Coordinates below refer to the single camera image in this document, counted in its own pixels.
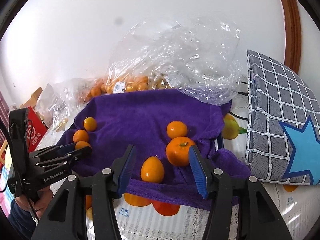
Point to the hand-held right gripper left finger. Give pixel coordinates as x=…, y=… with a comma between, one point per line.
x=126, y=172

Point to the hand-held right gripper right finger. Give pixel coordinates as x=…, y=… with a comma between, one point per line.
x=197, y=172

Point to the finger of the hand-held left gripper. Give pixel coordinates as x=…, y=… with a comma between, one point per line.
x=75, y=156
x=66, y=148

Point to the small orange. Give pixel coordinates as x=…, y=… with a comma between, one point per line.
x=177, y=129
x=80, y=136
x=152, y=171
x=82, y=144
x=90, y=124

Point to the large orange with green stem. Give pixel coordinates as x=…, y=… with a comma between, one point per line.
x=180, y=152

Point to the purple towel covered tray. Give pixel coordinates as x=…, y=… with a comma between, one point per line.
x=140, y=120

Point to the person's left forearm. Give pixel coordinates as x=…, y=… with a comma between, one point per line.
x=20, y=220

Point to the person's left hand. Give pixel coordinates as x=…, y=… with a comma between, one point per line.
x=43, y=201

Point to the red paper bag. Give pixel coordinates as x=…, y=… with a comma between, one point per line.
x=36, y=130

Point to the white plastic bag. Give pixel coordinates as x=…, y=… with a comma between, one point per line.
x=46, y=100

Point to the small clear plastic bag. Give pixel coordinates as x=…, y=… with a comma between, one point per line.
x=67, y=92

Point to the heap of bagged oranges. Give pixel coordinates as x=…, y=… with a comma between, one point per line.
x=132, y=83

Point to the grey checked bag blue star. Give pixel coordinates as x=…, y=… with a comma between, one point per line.
x=275, y=100

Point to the crumpled clear plastic bag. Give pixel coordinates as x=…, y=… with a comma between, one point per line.
x=187, y=55

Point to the brown wooden door frame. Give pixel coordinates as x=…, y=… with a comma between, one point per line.
x=290, y=30

